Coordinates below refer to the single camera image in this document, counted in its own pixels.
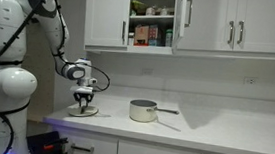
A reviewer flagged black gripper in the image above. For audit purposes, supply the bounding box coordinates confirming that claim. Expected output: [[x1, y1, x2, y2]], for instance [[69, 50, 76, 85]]
[[71, 91, 95, 111]]

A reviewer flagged cream pot lid with knob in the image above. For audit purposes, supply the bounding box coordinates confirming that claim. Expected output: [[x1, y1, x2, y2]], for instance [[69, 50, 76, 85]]
[[66, 102, 100, 120]]

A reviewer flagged small white container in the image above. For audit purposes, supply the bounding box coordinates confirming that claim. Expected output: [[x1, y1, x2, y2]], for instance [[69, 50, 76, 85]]
[[126, 31, 135, 48]]

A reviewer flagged brown cardboard box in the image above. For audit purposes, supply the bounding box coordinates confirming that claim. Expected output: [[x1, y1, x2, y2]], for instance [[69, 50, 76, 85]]
[[132, 24, 151, 48]]

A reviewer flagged blue food box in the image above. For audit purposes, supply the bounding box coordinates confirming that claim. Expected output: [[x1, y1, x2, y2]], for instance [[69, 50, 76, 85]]
[[147, 37, 162, 48]]

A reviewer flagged dark red food box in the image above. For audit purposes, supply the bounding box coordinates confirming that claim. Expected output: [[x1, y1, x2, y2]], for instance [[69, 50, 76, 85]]
[[147, 24, 160, 42]]

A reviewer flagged green lidded container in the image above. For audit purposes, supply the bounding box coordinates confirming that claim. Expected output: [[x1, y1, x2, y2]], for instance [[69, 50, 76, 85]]
[[163, 28, 174, 48]]

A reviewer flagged green food package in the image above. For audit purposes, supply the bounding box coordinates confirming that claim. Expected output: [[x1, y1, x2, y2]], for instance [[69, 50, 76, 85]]
[[129, 0, 147, 17]]

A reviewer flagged small white jar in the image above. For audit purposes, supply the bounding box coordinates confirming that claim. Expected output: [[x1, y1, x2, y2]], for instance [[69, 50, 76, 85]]
[[159, 6, 170, 17], [144, 5, 157, 17]]

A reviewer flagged open white cabinet door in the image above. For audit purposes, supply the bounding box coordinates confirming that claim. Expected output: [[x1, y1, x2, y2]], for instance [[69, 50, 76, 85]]
[[170, 0, 194, 48]]

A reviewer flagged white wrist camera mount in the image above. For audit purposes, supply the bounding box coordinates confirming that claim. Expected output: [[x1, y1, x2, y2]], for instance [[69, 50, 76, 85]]
[[69, 84, 95, 95]]

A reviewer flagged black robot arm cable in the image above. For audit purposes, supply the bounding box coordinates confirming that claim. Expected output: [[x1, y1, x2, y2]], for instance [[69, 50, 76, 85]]
[[0, 0, 118, 154]]

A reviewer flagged metal drawer handle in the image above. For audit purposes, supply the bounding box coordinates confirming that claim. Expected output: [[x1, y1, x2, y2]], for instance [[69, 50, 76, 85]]
[[69, 142, 95, 153]]

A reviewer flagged cream saucepan with metal handle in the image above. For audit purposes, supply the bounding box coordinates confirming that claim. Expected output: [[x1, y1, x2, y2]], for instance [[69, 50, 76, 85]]
[[128, 97, 181, 127]]

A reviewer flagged black case with red handle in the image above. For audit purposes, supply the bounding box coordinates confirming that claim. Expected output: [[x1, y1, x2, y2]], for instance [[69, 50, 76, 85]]
[[24, 128, 70, 154]]

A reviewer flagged metal cabinet door handle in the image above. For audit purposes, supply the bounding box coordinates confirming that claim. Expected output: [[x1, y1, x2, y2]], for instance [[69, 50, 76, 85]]
[[226, 20, 235, 46], [236, 20, 245, 45], [183, 0, 193, 28], [120, 20, 127, 42]]

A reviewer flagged white wall cabinet frame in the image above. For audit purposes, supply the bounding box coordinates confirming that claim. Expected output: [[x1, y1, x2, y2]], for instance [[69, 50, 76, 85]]
[[81, 0, 275, 69]]

